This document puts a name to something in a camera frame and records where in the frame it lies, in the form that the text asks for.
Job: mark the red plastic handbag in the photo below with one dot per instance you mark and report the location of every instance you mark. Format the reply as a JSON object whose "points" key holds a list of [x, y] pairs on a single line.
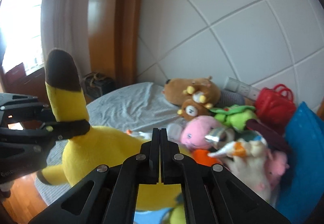
{"points": [[275, 107]]}

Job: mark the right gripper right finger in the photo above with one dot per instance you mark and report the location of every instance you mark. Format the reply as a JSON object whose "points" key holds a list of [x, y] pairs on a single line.
{"points": [[212, 194]]}

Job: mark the small pink pig plush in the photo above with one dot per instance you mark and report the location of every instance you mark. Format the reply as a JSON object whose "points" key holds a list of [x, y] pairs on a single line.
{"points": [[275, 167]]}

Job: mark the black white striped plush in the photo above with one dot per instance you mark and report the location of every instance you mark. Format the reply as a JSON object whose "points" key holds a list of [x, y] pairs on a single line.
{"points": [[228, 99]]}

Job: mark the brown capybara plush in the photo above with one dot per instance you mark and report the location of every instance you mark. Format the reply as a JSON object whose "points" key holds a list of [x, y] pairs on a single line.
{"points": [[201, 90]]}

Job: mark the white unicorn plush green mane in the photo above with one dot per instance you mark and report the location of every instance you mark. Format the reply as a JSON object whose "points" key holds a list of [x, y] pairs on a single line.
{"points": [[245, 159]]}

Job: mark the yellow Pikachu plush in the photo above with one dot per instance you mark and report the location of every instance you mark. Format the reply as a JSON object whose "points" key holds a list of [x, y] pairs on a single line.
{"points": [[99, 145]]}

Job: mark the light green turtle plush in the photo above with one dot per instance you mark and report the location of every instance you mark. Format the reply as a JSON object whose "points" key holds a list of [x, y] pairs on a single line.
{"points": [[235, 116]]}

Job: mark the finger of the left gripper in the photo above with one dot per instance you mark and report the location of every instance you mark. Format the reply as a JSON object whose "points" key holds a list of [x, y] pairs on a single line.
{"points": [[14, 112], [65, 130]]}

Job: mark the blue foam storage box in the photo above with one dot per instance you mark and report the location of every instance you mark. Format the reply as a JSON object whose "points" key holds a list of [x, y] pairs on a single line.
{"points": [[301, 187]]}

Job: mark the grey striped bed sheet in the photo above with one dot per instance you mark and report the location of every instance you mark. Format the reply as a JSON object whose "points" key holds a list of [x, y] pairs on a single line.
{"points": [[139, 107]]}

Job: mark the large pink plush toy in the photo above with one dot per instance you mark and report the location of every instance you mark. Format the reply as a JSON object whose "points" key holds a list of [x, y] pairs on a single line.
{"points": [[193, 135]]}

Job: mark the dark storage basket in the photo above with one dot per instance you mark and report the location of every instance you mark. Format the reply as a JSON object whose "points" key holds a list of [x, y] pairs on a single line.
{"points": [[96, 85]]}

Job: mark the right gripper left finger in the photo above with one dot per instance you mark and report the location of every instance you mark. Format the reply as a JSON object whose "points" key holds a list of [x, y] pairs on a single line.
{"points": [[107, 194]]}

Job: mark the dark maroon plush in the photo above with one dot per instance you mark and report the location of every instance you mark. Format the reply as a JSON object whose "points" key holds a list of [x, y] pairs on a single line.
{"points": [[272, 138]]}

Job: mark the white wall socket panel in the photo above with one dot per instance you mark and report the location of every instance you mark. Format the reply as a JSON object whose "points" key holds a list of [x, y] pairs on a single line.
{"points": [[243, 89]]}

